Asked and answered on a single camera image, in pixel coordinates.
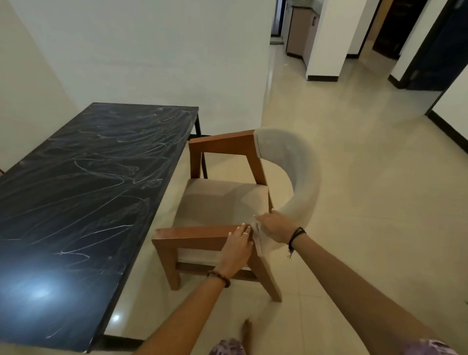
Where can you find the person's right fingers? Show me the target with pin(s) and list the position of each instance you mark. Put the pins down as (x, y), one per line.
(265, 223)

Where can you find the purple floral garment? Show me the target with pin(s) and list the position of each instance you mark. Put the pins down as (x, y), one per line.
(231, 347)

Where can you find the wooden armchair with beige cushion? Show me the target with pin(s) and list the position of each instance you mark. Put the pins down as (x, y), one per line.
(204, 239)

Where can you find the person's left hand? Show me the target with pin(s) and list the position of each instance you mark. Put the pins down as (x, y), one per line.
(234, 254)

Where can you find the person's left fingers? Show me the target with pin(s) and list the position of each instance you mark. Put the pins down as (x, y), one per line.
(239, 234)

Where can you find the beige kitchen cabinet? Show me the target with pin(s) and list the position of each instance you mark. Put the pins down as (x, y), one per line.
(299, 31)

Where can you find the white translucent protective wrap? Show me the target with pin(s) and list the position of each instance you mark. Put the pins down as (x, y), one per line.
(292, 164)

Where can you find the person's left forearm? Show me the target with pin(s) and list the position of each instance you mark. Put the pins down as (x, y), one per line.
(186, 318)

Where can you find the person's right forearm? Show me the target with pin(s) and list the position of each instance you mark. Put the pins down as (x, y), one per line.
(358, 289)

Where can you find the black marble table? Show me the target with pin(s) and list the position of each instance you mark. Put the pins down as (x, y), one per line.
(84, 190)

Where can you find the dark brown door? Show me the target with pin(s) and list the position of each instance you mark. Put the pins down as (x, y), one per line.
(398, 27)

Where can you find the person's bare foot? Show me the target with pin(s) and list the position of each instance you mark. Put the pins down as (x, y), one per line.
(247, 334)

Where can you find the person's right hand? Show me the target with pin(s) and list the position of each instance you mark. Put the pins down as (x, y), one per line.
(279, 228)

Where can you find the dark blue door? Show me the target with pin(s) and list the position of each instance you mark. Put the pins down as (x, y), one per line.
(442, 47)

